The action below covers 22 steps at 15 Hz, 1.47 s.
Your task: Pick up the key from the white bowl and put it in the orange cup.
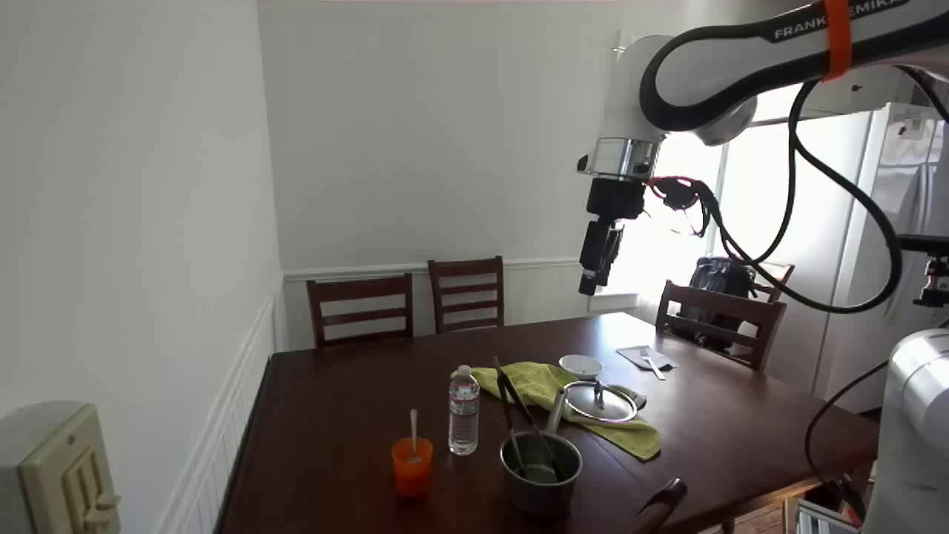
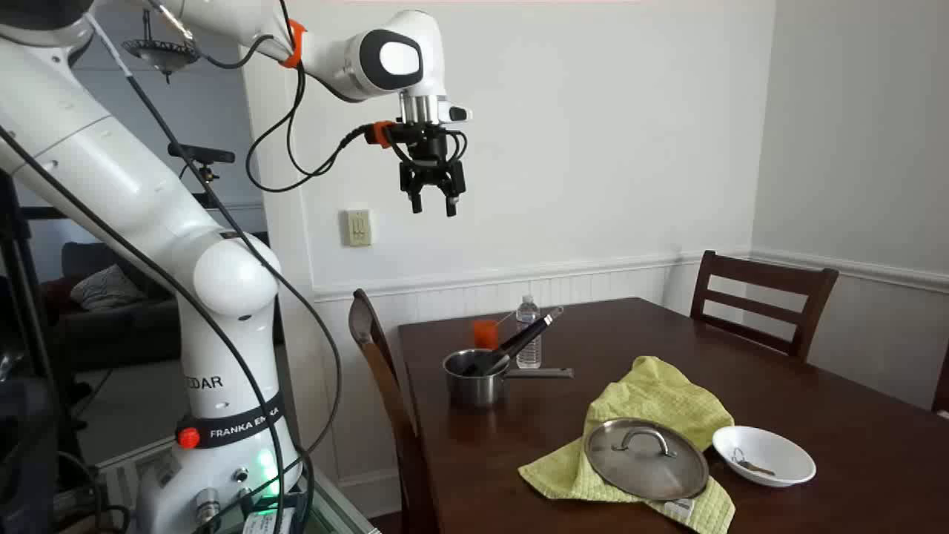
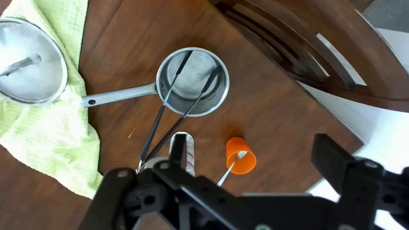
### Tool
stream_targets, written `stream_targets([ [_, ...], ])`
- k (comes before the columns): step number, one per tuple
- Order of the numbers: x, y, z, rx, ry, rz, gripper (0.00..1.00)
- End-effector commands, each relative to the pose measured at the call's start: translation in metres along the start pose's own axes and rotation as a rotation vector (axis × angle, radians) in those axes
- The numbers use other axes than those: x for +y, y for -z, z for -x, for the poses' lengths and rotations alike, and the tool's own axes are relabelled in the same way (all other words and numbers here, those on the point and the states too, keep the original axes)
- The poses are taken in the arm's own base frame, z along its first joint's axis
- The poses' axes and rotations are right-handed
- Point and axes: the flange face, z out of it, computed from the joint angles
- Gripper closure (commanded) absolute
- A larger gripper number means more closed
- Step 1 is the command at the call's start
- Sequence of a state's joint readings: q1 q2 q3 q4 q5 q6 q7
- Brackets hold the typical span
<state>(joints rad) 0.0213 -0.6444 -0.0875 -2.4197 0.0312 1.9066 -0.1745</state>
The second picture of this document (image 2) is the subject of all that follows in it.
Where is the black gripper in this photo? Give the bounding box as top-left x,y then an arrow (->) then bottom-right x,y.
393,137 -> 469,219

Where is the orange plastic cup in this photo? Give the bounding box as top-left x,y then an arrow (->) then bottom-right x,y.
469,317 -> 504,352

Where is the white bowl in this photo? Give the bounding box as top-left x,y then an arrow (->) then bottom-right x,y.
709,425 -> 817,493

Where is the clear plastic water bottle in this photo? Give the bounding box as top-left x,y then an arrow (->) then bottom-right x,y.
513,293 -> 547,375

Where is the stainless steel pot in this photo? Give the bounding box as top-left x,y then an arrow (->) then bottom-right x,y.
439,348 -> 576,413

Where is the dark wooden chair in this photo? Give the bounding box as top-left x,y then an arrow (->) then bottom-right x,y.
347,289 -> 439,534

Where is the yellow-green kitchen towel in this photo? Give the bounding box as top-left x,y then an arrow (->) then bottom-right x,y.
515,352 -> 739,534

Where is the hanging ceiling lamp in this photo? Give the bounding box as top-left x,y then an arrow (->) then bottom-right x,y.
120,4 -> 203,84

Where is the glass pot lid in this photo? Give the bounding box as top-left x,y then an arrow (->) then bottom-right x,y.
582,419 -> 711,505

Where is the wooden chair back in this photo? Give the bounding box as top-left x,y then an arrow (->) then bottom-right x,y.
687,250 -> 843,366

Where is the dark couch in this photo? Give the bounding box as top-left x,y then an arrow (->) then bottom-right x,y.
55,241 -> 187,370

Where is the black tripod stand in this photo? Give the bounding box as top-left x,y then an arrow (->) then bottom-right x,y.
0,173 -> 70,534

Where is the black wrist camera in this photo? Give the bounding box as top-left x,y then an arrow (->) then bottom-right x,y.
384,115 -> 469,149

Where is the beige light switch plate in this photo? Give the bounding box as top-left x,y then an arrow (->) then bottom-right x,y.
337,204 -> 375,250

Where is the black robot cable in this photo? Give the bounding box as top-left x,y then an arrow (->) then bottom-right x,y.
242,0 -> 404,197

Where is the black camera on boom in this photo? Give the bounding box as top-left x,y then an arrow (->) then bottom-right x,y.
163,140 -> 241,186

